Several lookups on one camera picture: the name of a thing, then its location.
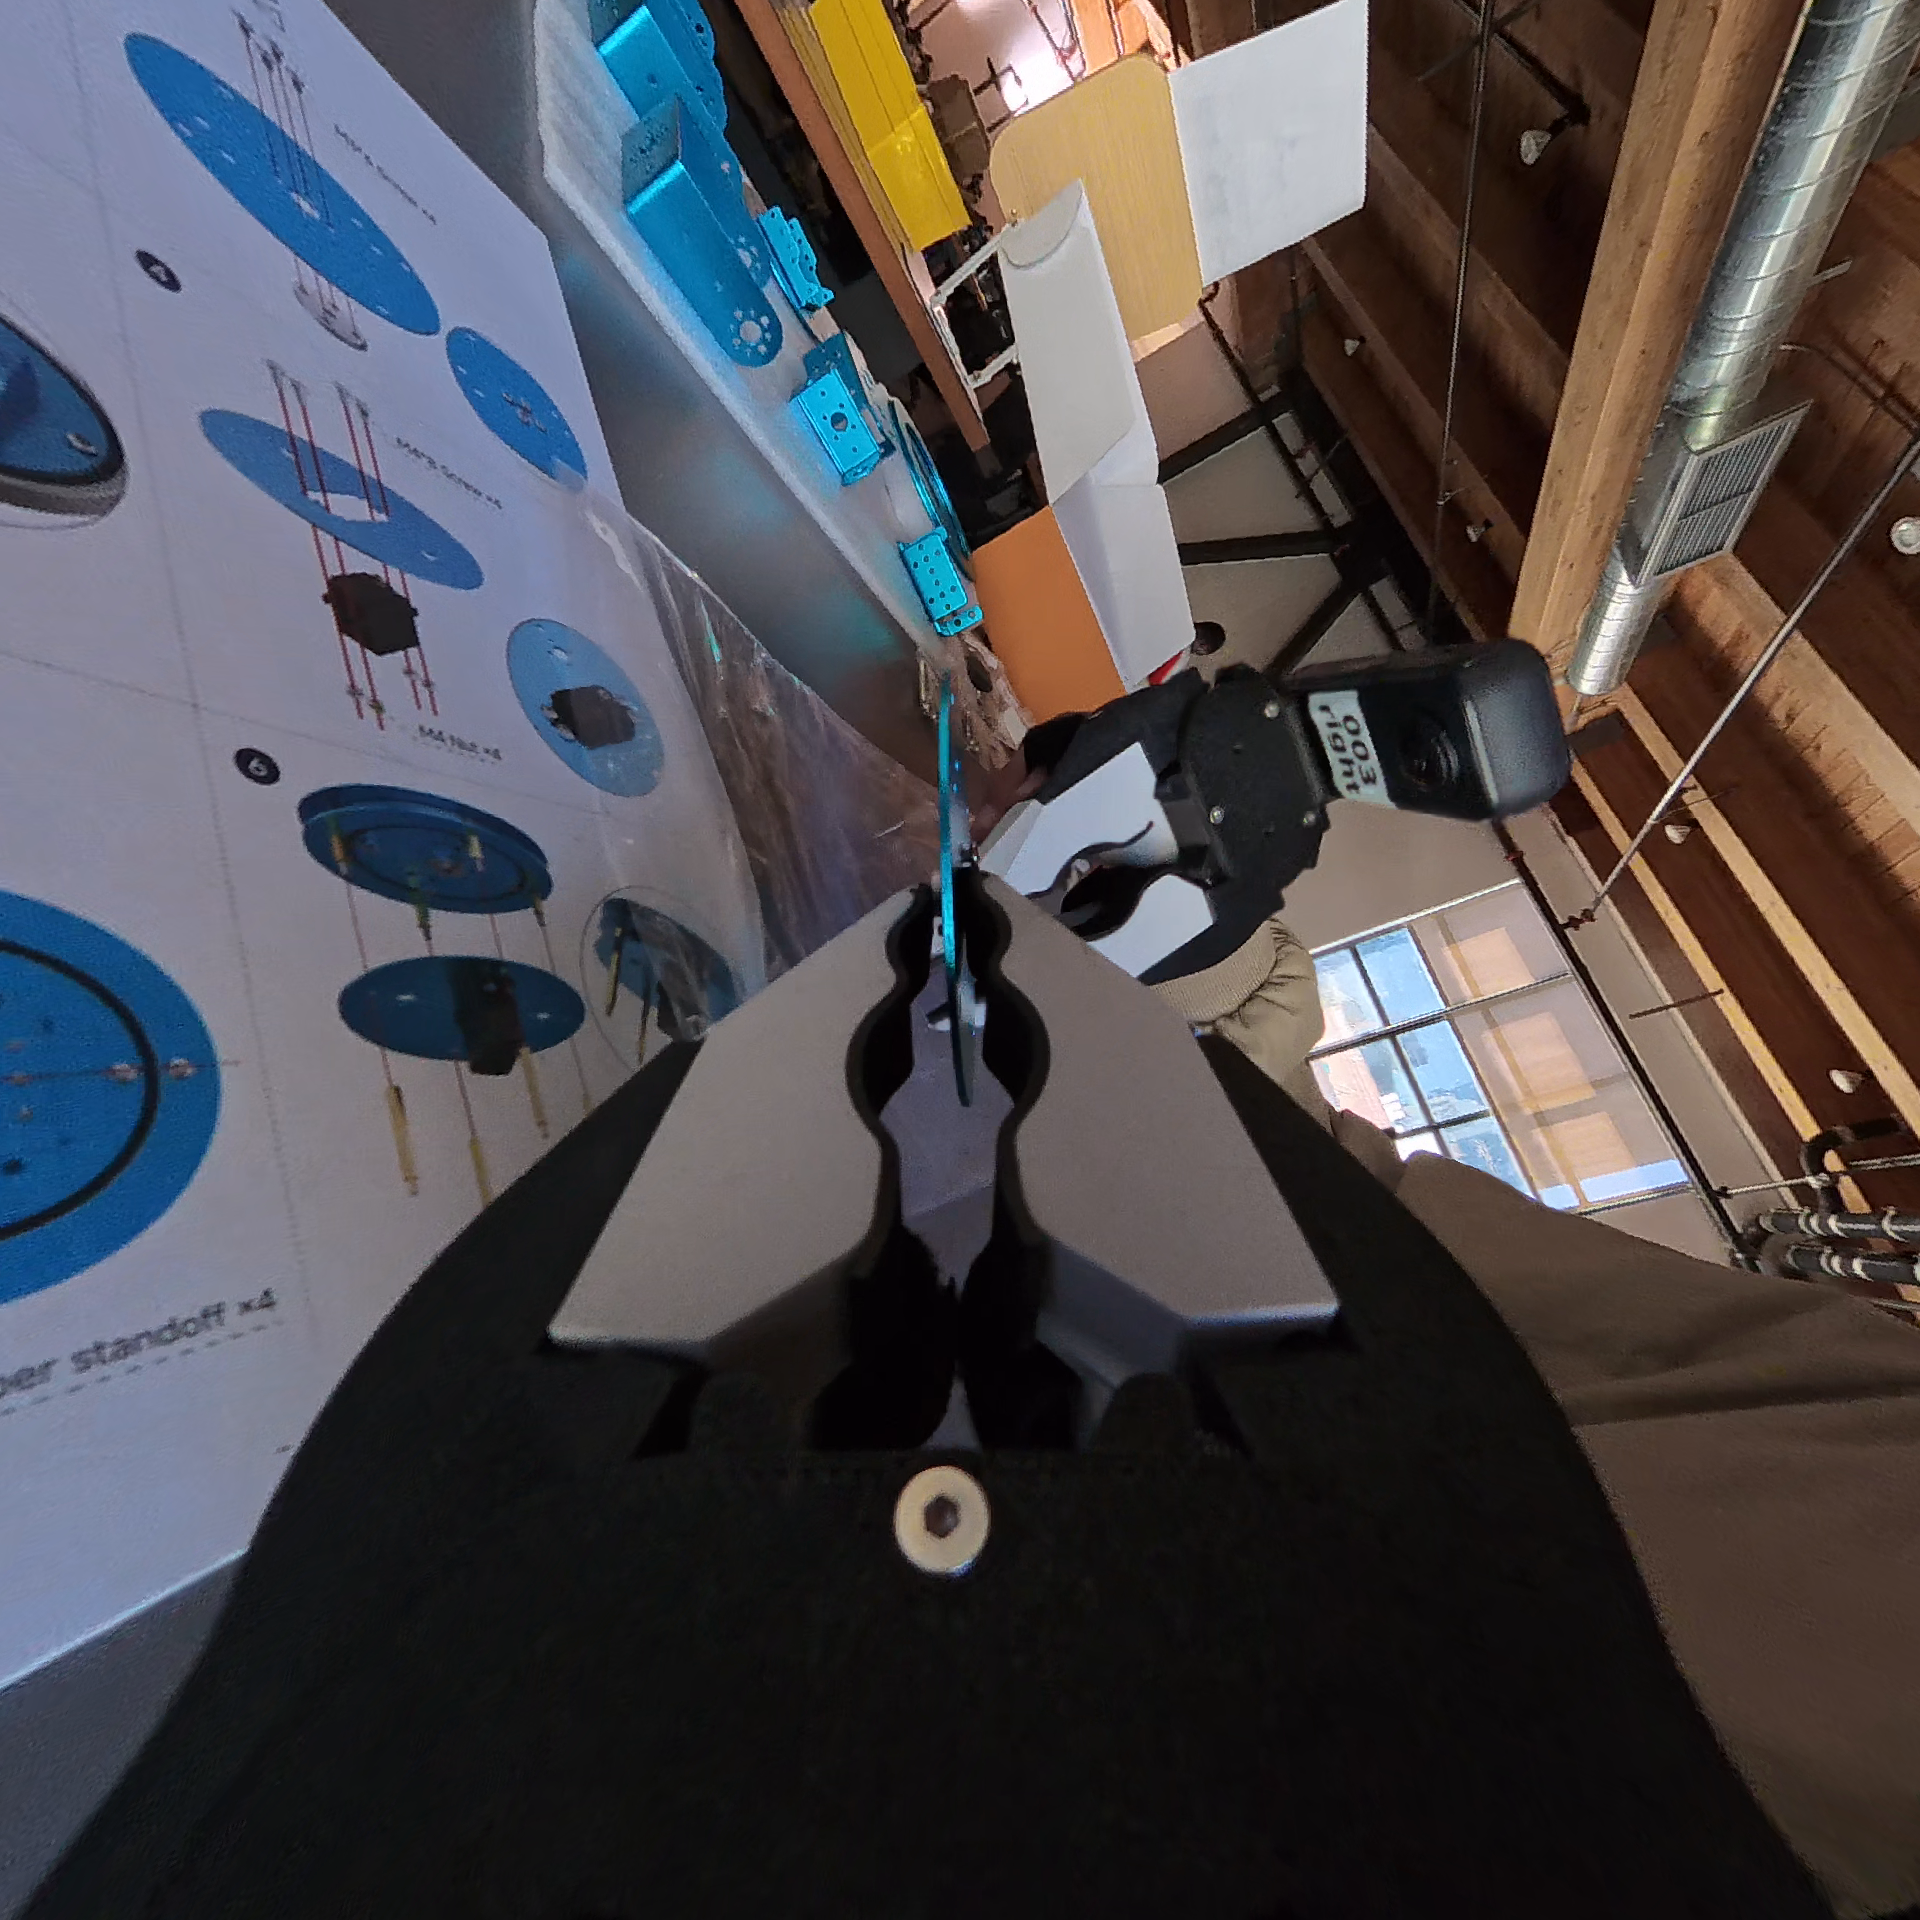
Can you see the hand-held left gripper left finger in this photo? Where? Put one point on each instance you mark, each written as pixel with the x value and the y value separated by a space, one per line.
pixel 722 1201

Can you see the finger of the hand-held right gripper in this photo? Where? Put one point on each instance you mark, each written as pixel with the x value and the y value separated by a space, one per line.
pixel 1170 938
pixel 1079 833

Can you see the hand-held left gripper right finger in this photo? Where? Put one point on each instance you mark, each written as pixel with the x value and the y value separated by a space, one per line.
pixel 1170 1201

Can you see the blue round metal plate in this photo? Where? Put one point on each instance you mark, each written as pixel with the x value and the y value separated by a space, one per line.
pixel 952 810

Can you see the person's right forearm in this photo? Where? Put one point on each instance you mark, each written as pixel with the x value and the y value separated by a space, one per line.
pixel 1650 1320

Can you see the pile of small screw bags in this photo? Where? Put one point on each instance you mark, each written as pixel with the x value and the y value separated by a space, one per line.
pixel 974 704

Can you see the orange and white cardboard box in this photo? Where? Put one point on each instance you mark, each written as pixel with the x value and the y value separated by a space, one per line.
pixel 1051 600

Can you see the clear plastic bag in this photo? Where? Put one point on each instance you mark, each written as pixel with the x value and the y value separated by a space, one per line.
pixel 811 810

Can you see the large window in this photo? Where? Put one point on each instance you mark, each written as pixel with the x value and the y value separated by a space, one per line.
pixel 1501 1051

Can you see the white card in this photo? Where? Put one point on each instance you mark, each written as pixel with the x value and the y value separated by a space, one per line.
pixel 1275 135

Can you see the black insulated pipe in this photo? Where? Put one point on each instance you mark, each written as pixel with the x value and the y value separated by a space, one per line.
pixel 1845 1266
pixel 1845 1222

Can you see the yellow rounded sign board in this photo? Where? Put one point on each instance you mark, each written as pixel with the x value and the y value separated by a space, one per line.
pixel 1095 195

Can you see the yellow storage bin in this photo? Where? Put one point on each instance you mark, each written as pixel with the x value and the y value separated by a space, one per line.
pixel 885 105

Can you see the assembly guide paper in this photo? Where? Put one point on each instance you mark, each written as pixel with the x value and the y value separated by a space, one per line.
pixel 225 600

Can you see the white foam sheet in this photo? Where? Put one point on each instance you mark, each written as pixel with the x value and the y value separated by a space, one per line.
pixel 599 195

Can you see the person's beige jacket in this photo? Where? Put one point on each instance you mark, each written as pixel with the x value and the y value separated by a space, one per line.
pixel 1799 1726

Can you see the silver spiral air duct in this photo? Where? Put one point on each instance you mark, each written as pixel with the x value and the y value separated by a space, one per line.
pixel 1741 301

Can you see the small blue angled bracket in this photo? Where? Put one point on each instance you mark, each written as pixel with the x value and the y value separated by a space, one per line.
pixel 795 262

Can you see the large blue U bracket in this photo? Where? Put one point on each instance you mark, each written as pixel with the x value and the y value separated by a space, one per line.
pixel 689 225
pixel 660 62

